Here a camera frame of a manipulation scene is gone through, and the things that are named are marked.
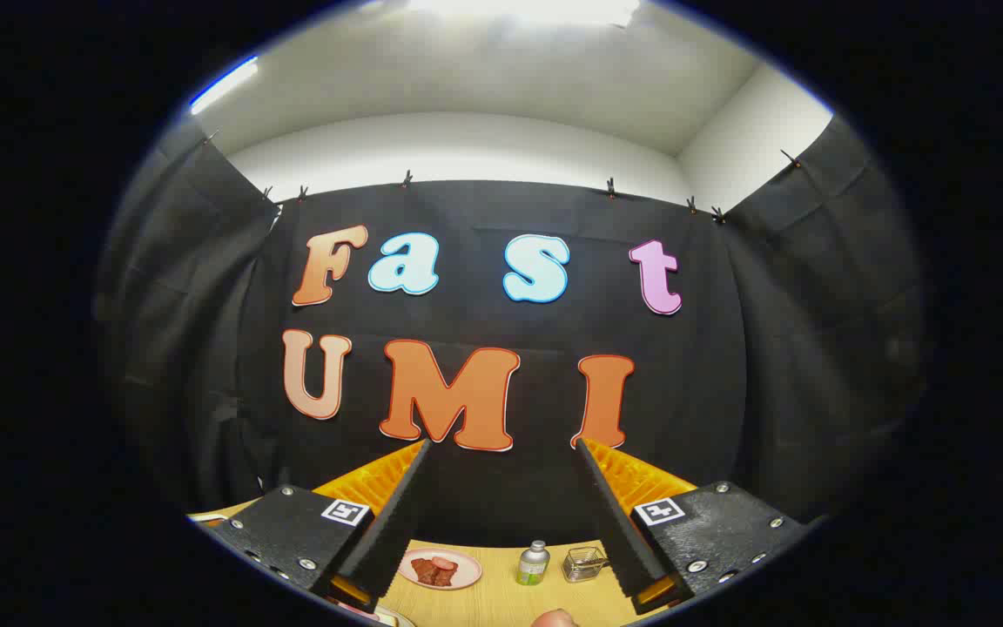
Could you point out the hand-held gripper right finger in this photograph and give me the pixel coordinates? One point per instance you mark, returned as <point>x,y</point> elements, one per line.
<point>619,540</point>

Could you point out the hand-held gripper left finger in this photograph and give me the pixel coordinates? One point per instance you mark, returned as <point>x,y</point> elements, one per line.
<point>393,531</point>

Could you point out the brown cooked meat slice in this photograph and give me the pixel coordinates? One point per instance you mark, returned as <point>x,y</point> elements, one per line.
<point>423,570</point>
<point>446,576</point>

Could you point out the red sausage strip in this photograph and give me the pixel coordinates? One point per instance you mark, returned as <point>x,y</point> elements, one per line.
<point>444,562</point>

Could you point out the pink plate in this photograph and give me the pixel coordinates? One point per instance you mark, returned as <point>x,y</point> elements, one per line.
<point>467,575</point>

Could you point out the green label plastic bottle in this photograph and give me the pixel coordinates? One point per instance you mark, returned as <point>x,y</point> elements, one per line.
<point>533,566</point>

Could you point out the row of black cloth clips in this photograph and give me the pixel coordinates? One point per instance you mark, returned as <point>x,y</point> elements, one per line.
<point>610,187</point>

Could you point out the bright ceiling light panel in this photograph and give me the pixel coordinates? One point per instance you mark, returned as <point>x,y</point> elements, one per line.
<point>519,9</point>

